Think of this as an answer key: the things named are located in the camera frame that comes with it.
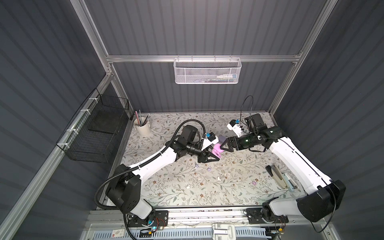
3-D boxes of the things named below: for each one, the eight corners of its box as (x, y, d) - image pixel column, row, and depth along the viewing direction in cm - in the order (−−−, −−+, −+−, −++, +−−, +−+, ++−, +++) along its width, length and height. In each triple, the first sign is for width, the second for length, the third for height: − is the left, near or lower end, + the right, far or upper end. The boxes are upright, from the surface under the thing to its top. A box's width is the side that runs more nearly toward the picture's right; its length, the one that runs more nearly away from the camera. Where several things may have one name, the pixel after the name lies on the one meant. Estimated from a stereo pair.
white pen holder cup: (137, 136, 109) (132, 126, 100) (140, 127, 114) (135, 117, 105) (150, 136, 109) (146, 126, 100) (152, 127, 114) (149, 117, 105)
